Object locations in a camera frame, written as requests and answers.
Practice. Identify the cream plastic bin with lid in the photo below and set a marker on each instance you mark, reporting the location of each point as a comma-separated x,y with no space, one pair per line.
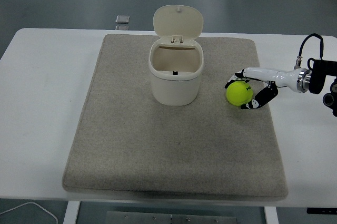
173,87

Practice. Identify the white table leg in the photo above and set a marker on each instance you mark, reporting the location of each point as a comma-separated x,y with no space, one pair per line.
71,213
271,216

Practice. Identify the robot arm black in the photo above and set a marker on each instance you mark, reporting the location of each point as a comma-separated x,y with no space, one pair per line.
318,76

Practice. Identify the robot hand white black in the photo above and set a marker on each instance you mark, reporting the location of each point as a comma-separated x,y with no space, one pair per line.
273,75

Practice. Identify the yellow-green tennis ball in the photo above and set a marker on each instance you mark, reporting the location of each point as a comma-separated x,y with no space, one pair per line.
238,93

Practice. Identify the black table control panel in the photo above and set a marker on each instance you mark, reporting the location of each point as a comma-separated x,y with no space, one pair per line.
321,210

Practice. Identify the grey metal plate with screws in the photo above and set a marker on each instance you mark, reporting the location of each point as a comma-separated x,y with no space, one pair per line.
171,218

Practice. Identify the beige felt mat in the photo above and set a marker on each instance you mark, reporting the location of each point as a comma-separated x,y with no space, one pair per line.
168,142

